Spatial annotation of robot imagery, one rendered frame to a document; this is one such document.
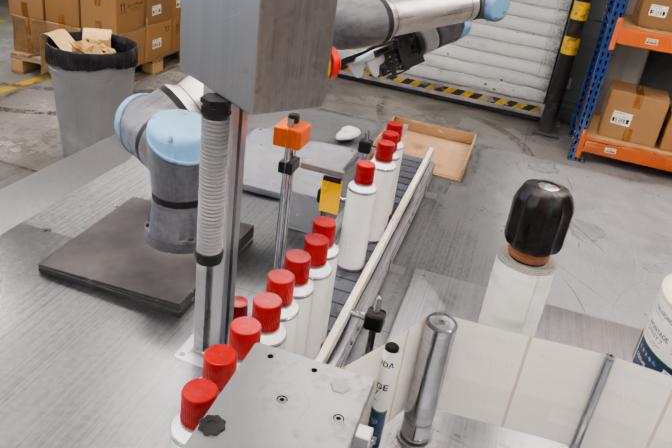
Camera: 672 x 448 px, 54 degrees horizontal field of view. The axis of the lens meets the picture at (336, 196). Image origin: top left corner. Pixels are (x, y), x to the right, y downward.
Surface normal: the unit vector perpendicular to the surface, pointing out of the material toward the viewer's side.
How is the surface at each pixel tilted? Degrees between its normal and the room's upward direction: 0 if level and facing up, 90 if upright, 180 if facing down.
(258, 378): 0
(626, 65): 90
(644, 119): 90
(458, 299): 0
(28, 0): 90
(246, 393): 0
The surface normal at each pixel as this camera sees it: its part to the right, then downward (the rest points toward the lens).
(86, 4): -0.29, 0.37
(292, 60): 0.60, 0.42
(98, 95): 0.40, 0.57
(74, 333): 0.13, -0.89
